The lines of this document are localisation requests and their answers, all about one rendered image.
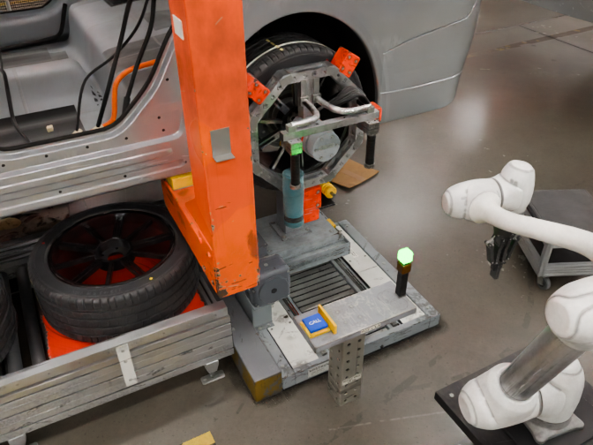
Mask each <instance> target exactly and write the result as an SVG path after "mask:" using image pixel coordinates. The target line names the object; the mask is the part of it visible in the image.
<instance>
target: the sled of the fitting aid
mask: <svg viewBox="0 0 593 445"><path fill-rule="evenodd" d="M319 212H320V213H321V214H322V215H323V216H324V217H325V218H326V219H327V220H328V221H329V222H330V223H331V224H332V226H333V227H334V228H335V229H336V230H337V231H338V232H339V240H336V241H334V242H331V243H328V244H325V245H321V246H318V247H315V248H312V249H309V250H306V251H303V252H300V253H296V254H293V255H290V256H288V257H285V258H283V260H284V261H285V262H286V263H287V264H288V266H289V274H293V273H296V272H298V271H301V270H304V269H307V268H311V267H314V266H317V265H318V264H321V263H324V262H327V261H330V260H334V259H337V258H340V257H342V256H345V255H348V254H350V241H349V240H348V239H347V238H346V237H345V236H344V235H343V234H342V233H341V232H340V231H339V230H338V229H337V228H336V225H335V224H334V223H333V222H332V221H331V220H330V219H328V218H327V217H326V216H325V215H324V214H323V213H322V212H321V211H319Z"/></svg>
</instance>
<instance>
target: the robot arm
mask: <svg viewBox="0 0 593 445"><path fill-rule="evenodd" d="M534 185H535V170H534V169H533V168H532V166H531V165H530V164H529V163H527V162H524V161H518V160H512V161H510V162H509V163H508V164H507V165H506V166H505V167H504V168H503V169H502V171H501V173H499V174H498V175H497V176H495V177H491V178H480V179H474V180H469V181H465V182H461V183H459V184H456V185H453V186H451V187H449V188H448V189H447V190H446V191H445V193H444V194H443V196H442V207H443V209H444V211H445V213H447V215H449V216H451V217H453V218H458V219H462V218H464V219H465V220H469V221H472V222H475V223H489V224H490V225H492V226H493V231H494V232H493V234H492V238H491V239H490V240H485V241H484V242H485V244H486V257H487V260H488V261H489V262H490V263H491V267H490V269H491V272H490V276H491V277H492V278H493V279H494V280H496V279H499V272H500V270H501V269H502V265H503V264H506V262H505V260H509V259H510V257H511V255H512V253H513V250H514V248H515V246H516V244H517V242H518V241H519V240H520V239H521V236H524V237H527V238H533V239H535V240H538V241H542V242H545V243H548V244H551V245H556V246H560V247H563V248H566V249H568V250H571V251H574V252H577V253H579V254H581V255H583V256H585V257H587V258H588V259H590V260H591V261H592V262H593V233H591V232H589V231H586V230H581V229H578V228H575V227H571V226H567V225H564V224H559V223H555V222H548V221H545V220H540V219H536V218H532V217H528V216H525V215H524V214H525V211H526V207H527V206H528V204H529V203H530V200H531V197H532V194H533V191H534ZM520 235H521V236H520ZM493 242H494V244H493ZM493 246H494V248H493ZM545 318H546V321H547V324H548V326H547V327H546V328H545V329H544V330H543V331H542V332H541V333H540V334H539V335H538V336H537V337H536V338H535V339H534V340H533V341H532V342H531V343H530V344H529V345H528V346H527V347H526V348H525V349H524V350H523V352H522V353H521V354H520V355H519V356H518V357H517V358H516V359H515V360H514V361H513V362H512V363H501V364H498V365H496V366H494V367H493V368H491V369H490V370H488V371H487V372H485V373H483V374H481V375H479V376H477V377H476V378H475V379H472V380H470V381H469V382H467V383H466V385H465V386H464V387H463V388H462V390H461V392H460V395H459V405H460V409H461V411H462V415H463V417H464V418H465V419H466V420H467V422H468V423H470V424H471V425H472V426H474V427H477V428H481V429H486V430H495V429H500V428H504V427H508V426H513V425H517V424H520V423H522V422H523V424H524V425H525V426H526V427H527V428H528V429H529V431H530V432H531V434H532V435H533V438H534V440H535V442H536V443H538V444H544V443H545V442H546V441H547V440H549V439H551V438H554V437H556V436H559V435H562V434H565V433H568V432H571V431H574V430H582V429H583V427H584V423H583V422H582V421H581V420H580V419H579V418H577V417H576V416H575V415H574V410H575V408H576V406H577V404H578V403H579V402H580V399H581V396H582V391H583V388H584V372H583V369H582V367H581V365H580V362H579V361H578V358H579V357H580V356H581V355H582V354H583V353H584V352H586V351H593V276H589V277H585V278H582V279H580V280H577V281H574V282H571V283H568V284H566V285H564V286H562V287H561V288H559V289H558V290H556V291H555V292H554V293H553V294H552V295H551V296H550V297H549V299H548V300H547V302H546V305H545Z"/></svg>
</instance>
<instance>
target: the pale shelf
mask: <svg viewBox="0 0 593 445"><path fill-rule="evenodd" d="M395 287H396V285H395V284H394V283H393V282H392V281H389V282H386V283H382V284H380V285H377V286H375V287H372V288H370V289H368V290H363V291H361V292H358V293H356V294H354V295H351V296H348V297H346V298H342V299H339V300H337V301H334V302H332V303H330V304H327V305H323V306H322V307H323V308H324V309H325V311H326V312H327V314H328V315H329V316H330V317H331V319H332V320H333V321H334V323H335V324H336V325H337V331H336V334H334V333H333V331H332V330H331V329H330V331H329V332H326V333H324V334H322V335H319V336H315V337H313V338H310V337H309V336H308V335H307V334H306V332H305V331H304V329H303V328H302V326H301V325H300V322H302V319H304V318H306V317H309V316H312V315H314V314H316V313H318V310H319V308H316V309H313V310H310V311H309V312H306V313H302V314H299V315H297V316H295V317H294V318H293V322H294V324H295V325H296V327H297V328H298V330H299V331H300V333H301V334H302V336H303V337H304V339H305V340H306V342H307V343H308V344H309V345H310V347H311V348H312V350H313V351H314V353H318V352H320V351H323V350H326V349H328V348H331V347H333V346H335V345H337V344H340V343H344V342H346V341H348V340H350V339H352V338H355V337H357V336H360V335H363V334H365V333H368V332H370V331H373V330H374V329H377V328H380V327H383V326H385V325H387V324H389V323H392V322H394V321H397V320H400V319H402V318H405V317H407V316H410V315H411V314H413V313H416V311H417V307H416V306H415V305H414V304H413V303H412V302H411V301H410V300H409V299H408V298H407V297H406V296H405V297H403V298H398V297H397V296H396V295H395V294H394V293H395Z"/></svg>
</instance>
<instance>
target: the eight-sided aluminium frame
mask: <svg viewBox="0 0 593 445"><path fill-rule="evenodd" d="M339 70H340V69H339V68H337V67H336V66H335V65H334V64H332V63H330V62H329V61H327V60H326V61H320V62H317V63H313V64H305V65H300V66H296V67H291V68H287V69H284V68H283V69H281V70H277V71H276V73H275V74H274V75H272V78H271V79H270V80H269V81H268V82H267V84H266V85H265V87H266V88H268V89H269V90H270V93H269V95H268V96H267V97H266V99H265V100H264V101H263V102H262V103H261V104H260V105H258V104H257V103H256V102H252V104H251V105H250V107H249V115H250V129H251V158H252V172H253V173H254V174H255V175H257V176H259V177H261V178H263V179H264V180H266V181H267V182H268V183H269V184H271V185H273V186H275V187H276V188H278V189H279V190H281V191H282V177H280V176H278V175H277V174H275V173H274V172H272V171H271V170H270V169H268V168H267V167H265V166H263V165H262V164H260V163H259V136H258V122H259V120H260V119H261V118H262V117H263V116H264V115H265V114H266V112H267V111H268V109H269V108H270V107H271V106H272V104H273V103H274V101H275V100H276V99H277V98H278V96H279V95H280V94H281V92H282V91H283V89H284V88H285V87H286V86H287V85H288V84H292V83H297V82H300V81H301V80H309V79H313V78H317V77H319V78H322V77H326V76H330V77H331V78H332V79H333V80H334V81H335V82H336V83H337V84H339V85H340V86H341V87H342V88H345V87H347V86H353V87H356V88H357V89H359V88H358V87H357V86H356V85H355V84H354V83H353V82H352V81H351V80H350V79H349V78H348V77H347V76H345V75H344V74H343V73H341V72H339ZM359 90H360V92H361V93H362V94H363V95H365V96H366V94H365V93H364V92H363V91H362V90H361V89H359ZM271 96H272V97H271ZM357 99H358V97H357V98H355V99H353V100H351V101H350V106H349V107H350V108H354V107H357V106H359V105H358V104H357ZM264 105H265V106H264ZM363 138H364V132H363V131H361V130H360V129H359V128H358V127H357V124H351V125H349V135H348V137H347V138H346V139H345V140H344V141H343V142H342V143H341V145H340V147H339V150H338V152H337V154H336V155H335V156H334V157H333V158H332V159H330V160H328V161H327V163H326V164H325V165H324V166H323V167H322V168H321V169H319V170H314V171H310V172H307V173H304V189H305V188H308V187H312V186H315V185H320V184H324V183H327V182H330V181H332V179H333V178H334V177H335V175H336V174H337V173H338V172H339V171H340V169H341V168H342V167H343V165H344V164H345V163H346V162H347V160H348V159H349V158H350V157H351V156H352V155H353V154H354V153H355V151H356V150H357V149H358V148H359V147H360V145H361V144H362V143H363Z"/></svg>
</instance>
